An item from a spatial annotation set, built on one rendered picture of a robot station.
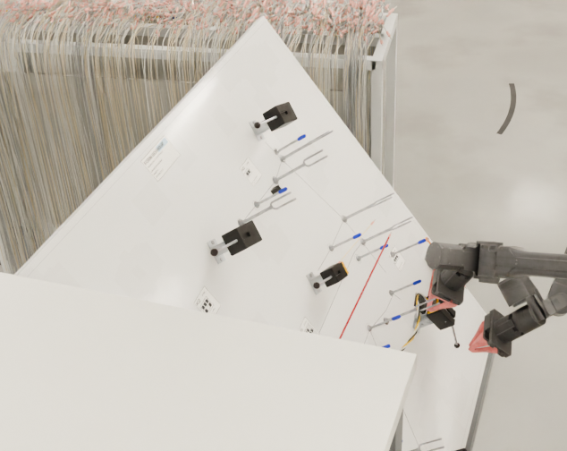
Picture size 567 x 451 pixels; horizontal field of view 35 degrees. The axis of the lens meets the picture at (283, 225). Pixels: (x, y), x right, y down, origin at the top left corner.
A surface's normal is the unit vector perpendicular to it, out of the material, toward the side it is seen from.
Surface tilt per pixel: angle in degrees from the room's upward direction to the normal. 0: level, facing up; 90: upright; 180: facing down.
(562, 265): 65
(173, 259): 53
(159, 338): 0
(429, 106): 0
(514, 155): 0
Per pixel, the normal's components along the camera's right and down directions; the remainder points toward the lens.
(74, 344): -0.05, -0.82
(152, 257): 0.73, -0.37
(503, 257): -0.83, -0.09
